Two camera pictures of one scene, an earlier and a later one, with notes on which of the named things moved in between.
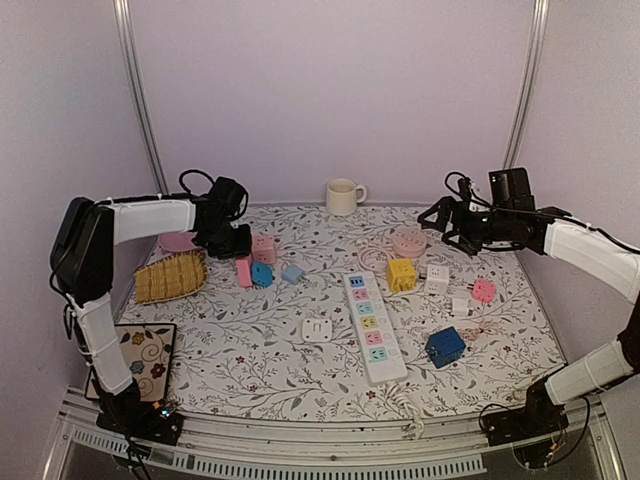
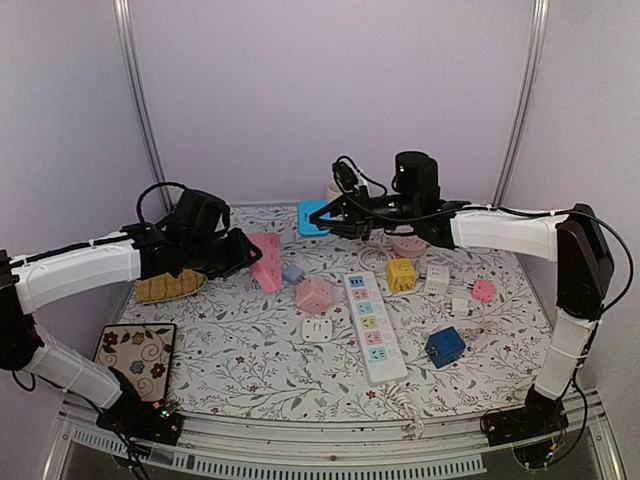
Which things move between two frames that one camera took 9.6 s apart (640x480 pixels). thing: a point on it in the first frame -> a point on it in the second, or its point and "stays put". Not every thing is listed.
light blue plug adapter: [291, 274] stays put
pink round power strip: [409, 241] stays put
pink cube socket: [263, 248] -> [314, 294]
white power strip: [378, 344] stays put
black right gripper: [458, 226] -> [347, 218]
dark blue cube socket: [445, 347] stays put
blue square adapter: [262, 274] -> [305, 227]
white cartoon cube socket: [437, 279] stays put
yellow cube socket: [401, 275] stays put
